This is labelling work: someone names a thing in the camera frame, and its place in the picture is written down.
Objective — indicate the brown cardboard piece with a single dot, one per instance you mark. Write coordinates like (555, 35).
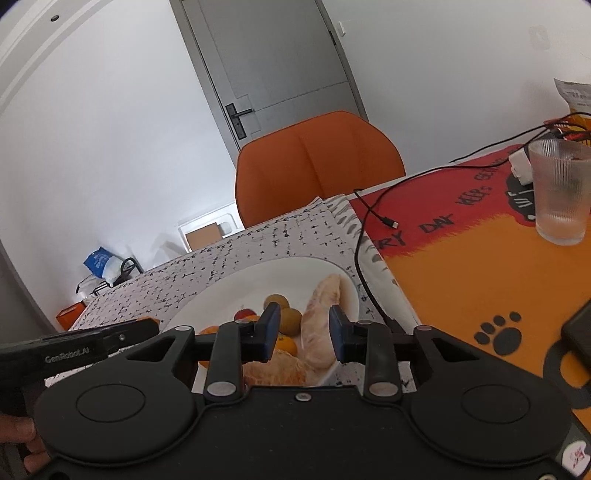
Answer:
(203, 236)

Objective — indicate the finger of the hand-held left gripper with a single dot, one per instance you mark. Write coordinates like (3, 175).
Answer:
(131, 334)

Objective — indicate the orange chair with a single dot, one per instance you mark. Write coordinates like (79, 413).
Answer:
(318, 166)

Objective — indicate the orange box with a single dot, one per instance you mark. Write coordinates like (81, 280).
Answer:
(71, 316)

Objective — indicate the white round plate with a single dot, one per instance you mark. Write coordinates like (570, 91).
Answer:
(258, 281)

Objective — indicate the black-speckled white tablecloth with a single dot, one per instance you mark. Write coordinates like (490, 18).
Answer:
(258, 240)

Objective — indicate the white charger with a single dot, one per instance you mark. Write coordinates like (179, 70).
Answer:
(519, 168)

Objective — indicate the blue and white bag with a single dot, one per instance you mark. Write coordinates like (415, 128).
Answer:
(99, 265)

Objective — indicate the squat peeled pomelo segment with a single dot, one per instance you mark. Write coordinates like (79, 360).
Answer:
(277, 371)

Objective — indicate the white plastic tray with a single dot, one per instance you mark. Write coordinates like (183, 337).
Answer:
(231, 217)

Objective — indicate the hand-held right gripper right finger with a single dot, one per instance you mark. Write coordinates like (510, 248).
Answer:
(338, 334)

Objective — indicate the black metal frame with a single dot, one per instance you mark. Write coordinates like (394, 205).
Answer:
(127, 272)

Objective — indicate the black flat device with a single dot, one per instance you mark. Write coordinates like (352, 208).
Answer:
(579, 327)

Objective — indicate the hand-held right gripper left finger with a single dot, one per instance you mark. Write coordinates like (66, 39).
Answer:
(268, 332)

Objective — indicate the ribbed drinking glass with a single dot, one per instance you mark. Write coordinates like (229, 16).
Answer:
(561, 194)

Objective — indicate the white light switch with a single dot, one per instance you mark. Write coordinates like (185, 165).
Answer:
(342, 27)

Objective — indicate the red and orange printed mat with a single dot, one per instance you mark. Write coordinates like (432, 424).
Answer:
(485, 277)

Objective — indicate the brown-green round fruit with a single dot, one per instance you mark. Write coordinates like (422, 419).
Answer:
(291, 321)
(276, 301)

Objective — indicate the person's left hand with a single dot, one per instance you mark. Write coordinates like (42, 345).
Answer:
(16, 429)

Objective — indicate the large tangerine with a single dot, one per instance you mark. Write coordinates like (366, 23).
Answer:
(210, 330)

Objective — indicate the white snack packet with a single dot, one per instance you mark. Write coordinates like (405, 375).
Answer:
(575, 94)

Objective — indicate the curved peeled pomelo segment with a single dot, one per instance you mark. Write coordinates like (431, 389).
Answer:
(318, 318)

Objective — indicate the grey door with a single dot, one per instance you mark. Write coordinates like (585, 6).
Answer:
(277, 60)

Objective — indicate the clear plastic bag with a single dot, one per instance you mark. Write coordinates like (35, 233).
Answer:
(85, 285)

